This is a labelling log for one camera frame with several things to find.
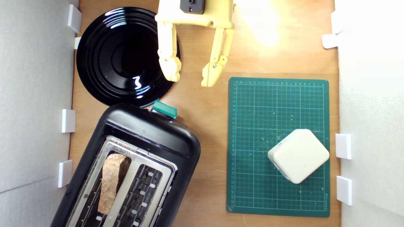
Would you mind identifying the black two-slot toaster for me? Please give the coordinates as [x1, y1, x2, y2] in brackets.
[50, 102, 201, 227]

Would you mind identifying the black plate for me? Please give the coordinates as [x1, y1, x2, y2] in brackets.
[76, 7, 181, 108]

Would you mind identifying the white block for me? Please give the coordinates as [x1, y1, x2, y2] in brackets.
[267, 129, 330, 184]

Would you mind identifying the green toaster lever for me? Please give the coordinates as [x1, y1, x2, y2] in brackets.
[151, 100, 178, 119]

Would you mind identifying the brown bread slice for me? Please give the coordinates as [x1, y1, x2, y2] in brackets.
[97, 153, 131, 215]

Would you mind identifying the green cutting mat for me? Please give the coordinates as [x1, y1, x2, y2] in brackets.
[226, 77, 330, 218]

